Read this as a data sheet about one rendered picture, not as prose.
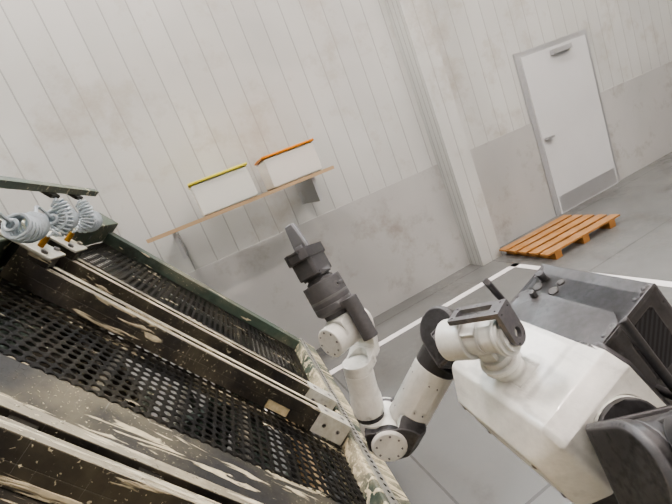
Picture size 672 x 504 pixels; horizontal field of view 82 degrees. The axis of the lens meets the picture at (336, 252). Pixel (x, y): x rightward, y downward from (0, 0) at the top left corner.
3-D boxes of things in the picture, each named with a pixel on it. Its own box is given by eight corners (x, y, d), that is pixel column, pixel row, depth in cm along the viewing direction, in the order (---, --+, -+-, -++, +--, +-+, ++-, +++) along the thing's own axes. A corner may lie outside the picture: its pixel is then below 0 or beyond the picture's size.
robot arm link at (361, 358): (349, 303, 90) (362, 355, 93) (323, 321, 83) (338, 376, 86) (371, 305, 85) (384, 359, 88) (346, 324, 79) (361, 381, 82)
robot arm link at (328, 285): (329, 236, 89) (355, 281, 89) (297, 255, 93) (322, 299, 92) (307, 243, 77) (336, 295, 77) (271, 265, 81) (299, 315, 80)
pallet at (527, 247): (563, 221, 499) (561, 214, 497) (623, 221, 430) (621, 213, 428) (499, 257, 465) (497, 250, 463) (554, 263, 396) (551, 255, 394)
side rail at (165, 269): (288, 358, 214) (299, 341, 215) (95, 252, 183) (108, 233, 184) (286, 353, 222) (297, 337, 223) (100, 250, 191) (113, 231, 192)
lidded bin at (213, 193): (253, 197, 360) (241, 168, 354) (261, 193, 321) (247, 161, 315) (200, 218, 345) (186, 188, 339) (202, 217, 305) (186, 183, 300)
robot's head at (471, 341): (474, 344, 66) (442, 311, 64) (531, 338, 58) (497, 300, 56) (463, 377, 62) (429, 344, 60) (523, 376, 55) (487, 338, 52)
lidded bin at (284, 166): (311, 173, 379) (300, 146, 373) (326, 168, 340) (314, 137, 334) (264, 192, 363) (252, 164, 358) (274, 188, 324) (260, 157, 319)
